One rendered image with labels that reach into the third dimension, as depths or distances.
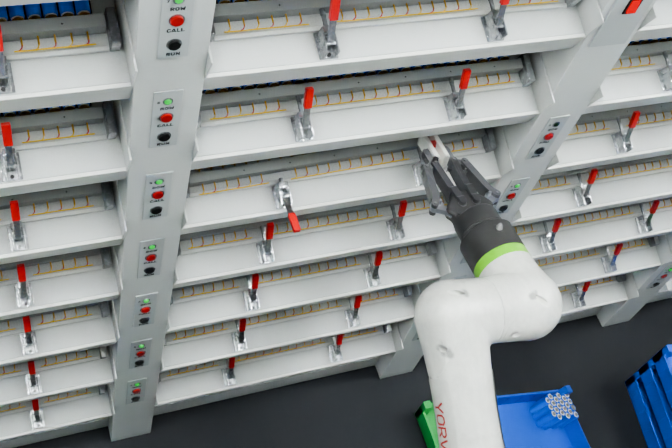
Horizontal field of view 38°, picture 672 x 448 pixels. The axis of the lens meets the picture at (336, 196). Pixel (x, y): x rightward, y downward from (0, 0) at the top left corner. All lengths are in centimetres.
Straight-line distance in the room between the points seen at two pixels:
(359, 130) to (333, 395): 114
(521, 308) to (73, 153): 68
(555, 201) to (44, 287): 104
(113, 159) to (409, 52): 45
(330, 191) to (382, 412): 99
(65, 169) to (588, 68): 84
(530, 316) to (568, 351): 137
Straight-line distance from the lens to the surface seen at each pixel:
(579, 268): 250
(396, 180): 173
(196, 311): 196
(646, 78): 183
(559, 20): 155
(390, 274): 208
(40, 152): 144
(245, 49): 134
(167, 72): 128
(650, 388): 276
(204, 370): 230
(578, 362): 282
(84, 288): 176
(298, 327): 218
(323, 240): 185
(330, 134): 152
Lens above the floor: 229
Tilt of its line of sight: 53 degrees down
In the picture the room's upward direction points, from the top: 21 degrees clockwise
